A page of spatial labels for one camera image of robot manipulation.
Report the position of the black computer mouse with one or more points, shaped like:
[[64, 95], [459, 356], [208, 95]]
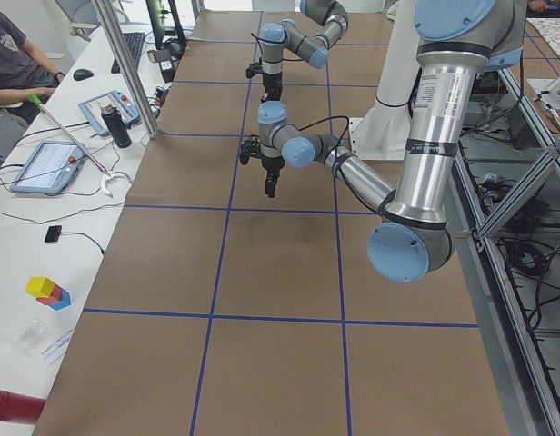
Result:
[[81, 74]]

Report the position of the small black box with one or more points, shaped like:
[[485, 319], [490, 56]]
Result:
[[53, 233]]

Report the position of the red toy block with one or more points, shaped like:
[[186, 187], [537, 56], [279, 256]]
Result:
[[53, 298]]

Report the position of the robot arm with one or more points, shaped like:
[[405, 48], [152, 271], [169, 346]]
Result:
[[457, 40], [307, 36]]

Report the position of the far teach pendant tablet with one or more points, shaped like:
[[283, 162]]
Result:
[[93, 108]]

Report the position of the reach grabber tool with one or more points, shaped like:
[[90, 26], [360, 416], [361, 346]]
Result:
[[107, 175]]

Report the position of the teach pendant tablet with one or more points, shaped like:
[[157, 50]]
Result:
[[93, 108], [50, 168]]

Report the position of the clear plastic bag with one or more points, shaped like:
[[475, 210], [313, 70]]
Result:
[[31, 339]]

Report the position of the black monitor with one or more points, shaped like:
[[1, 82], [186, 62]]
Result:
[[157, 13]]

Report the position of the black keyboard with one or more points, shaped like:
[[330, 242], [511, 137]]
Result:
[[135, 43]]

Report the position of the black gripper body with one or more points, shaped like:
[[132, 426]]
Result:
[[272, 81], [271, 165]]

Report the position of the blue toy block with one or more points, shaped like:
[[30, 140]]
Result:
[[65, 301]]

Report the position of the seated person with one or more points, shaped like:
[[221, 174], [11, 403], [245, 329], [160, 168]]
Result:
[[24, 70]]

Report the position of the aluminium frame post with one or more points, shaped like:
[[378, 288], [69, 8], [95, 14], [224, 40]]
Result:
[[115, 38]]

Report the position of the near teach pendant tablet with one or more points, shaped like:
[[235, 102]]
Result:
[[50, 168]]

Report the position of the red cylinder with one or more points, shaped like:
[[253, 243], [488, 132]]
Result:
[[20, 409]]

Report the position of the black water bottle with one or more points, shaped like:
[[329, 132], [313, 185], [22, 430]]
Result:
[[115, 125]]

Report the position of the yellow toy block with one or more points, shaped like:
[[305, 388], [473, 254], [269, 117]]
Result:
[[40, 287]]

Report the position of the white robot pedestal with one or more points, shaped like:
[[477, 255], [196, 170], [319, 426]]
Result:
[[381, 134]]

